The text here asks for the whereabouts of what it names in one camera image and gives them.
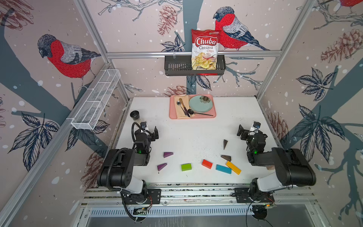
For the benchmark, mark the green rectangular block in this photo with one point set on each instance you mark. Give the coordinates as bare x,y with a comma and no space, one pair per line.
186,167

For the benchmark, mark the black spoon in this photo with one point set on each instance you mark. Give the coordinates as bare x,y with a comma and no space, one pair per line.
191,112

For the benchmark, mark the Chuba cassava chips bag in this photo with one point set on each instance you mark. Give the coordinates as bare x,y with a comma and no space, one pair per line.
205,45

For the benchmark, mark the beige cloth napkin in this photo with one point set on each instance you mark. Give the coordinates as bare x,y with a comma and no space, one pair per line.
180,114

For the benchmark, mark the red rectangular block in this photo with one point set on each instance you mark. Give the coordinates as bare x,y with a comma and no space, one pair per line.
207,164

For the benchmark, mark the iridescent gold purple knife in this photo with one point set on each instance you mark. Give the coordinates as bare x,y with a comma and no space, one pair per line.
184,108

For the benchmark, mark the glass shaker black lid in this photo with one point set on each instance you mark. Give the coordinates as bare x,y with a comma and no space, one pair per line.
135,115

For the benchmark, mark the dark brown wedge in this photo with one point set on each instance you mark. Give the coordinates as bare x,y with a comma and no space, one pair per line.
226,157
225,144

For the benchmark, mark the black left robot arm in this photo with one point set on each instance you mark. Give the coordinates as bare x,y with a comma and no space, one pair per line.
116,173

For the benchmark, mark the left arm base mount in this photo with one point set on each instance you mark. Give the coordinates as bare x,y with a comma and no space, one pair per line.
150,196

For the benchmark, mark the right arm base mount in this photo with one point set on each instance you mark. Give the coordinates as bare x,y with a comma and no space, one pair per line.
243,195

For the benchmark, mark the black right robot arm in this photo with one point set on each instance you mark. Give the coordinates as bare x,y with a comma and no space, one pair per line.
291,167

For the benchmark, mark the teal rectangular block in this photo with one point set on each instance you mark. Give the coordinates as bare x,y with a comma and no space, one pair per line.
223,169

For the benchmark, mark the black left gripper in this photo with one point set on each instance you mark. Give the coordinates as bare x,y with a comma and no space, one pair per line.
151,135

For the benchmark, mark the white wire wall basket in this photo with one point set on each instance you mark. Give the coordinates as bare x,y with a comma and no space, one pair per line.
91,110

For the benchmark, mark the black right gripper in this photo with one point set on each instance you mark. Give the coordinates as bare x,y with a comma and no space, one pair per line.
246,134

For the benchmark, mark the yellow rectangular block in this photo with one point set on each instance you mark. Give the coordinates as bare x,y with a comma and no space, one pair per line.
233,167

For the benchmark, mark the pink serving tray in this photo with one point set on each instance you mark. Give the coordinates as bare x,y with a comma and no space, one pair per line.
172,113

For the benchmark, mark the mint green flower plate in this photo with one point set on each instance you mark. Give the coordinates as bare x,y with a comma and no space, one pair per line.
201,104

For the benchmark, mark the black wire wall basket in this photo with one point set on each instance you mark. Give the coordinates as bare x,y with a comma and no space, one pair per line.
185,66

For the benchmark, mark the purple wedge block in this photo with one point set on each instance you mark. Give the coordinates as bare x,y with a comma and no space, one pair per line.
167,154
161,166

